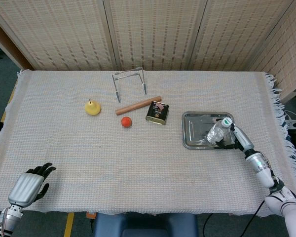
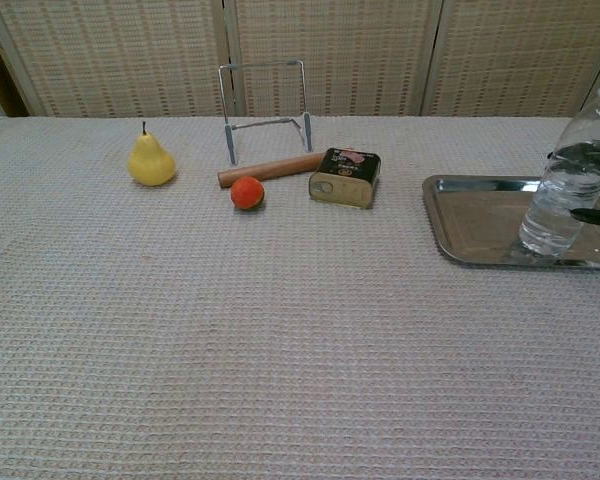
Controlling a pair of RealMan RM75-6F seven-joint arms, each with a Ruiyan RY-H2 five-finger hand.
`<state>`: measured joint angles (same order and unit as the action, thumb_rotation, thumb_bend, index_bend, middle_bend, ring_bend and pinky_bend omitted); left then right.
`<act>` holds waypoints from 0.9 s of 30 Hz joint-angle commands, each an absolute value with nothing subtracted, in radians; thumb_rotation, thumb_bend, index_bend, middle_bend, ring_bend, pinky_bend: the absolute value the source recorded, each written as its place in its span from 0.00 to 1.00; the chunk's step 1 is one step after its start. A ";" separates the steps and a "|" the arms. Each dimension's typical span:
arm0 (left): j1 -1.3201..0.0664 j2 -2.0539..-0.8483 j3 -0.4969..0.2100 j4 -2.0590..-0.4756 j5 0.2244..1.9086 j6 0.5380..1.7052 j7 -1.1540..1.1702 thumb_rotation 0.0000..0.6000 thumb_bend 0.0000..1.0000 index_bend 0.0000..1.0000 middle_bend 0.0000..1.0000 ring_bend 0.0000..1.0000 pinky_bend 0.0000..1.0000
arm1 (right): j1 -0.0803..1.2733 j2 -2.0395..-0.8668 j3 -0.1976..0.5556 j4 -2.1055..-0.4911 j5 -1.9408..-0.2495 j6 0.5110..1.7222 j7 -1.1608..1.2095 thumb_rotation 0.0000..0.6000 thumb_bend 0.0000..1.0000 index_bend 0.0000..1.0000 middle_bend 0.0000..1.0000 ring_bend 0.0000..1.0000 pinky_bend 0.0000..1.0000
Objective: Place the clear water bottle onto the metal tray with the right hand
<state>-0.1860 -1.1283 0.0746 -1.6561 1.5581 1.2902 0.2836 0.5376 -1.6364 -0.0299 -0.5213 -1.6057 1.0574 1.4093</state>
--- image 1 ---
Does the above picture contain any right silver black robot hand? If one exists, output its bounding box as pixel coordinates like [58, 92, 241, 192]
[214, 122, 255, 152]

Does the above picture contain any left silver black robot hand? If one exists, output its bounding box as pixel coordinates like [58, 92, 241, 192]
[7, 162, 57, 208]

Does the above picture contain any clear plastic water bottle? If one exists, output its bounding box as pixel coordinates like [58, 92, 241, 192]
[206, 117, 233, 145]

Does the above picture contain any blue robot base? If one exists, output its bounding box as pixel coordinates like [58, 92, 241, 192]
[92, 212, 199, 237]

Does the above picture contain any rectangular metal tray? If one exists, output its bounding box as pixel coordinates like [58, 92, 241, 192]
[181, 111, 238, 150]

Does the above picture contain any woven fringed tablecloth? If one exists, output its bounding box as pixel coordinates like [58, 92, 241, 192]
[0, 69, 296, 218]

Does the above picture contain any black luncheon meat can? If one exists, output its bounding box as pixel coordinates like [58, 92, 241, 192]
[145, 101, 170, 125]

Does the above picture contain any yellow pear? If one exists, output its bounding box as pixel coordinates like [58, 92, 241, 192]
[84, 99, 102, 116]

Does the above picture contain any wooden rolling pin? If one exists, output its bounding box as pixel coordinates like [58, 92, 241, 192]
[115, 96, 162, 116]

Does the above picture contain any woven folding screen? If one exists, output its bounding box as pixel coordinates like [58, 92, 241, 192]
[0, 0, 296, 103]

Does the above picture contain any black cable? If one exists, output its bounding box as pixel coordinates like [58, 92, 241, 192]
[202, 213, 214, 237]

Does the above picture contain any metal wire rack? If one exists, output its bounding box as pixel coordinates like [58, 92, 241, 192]
[112, 67, 148, 103]

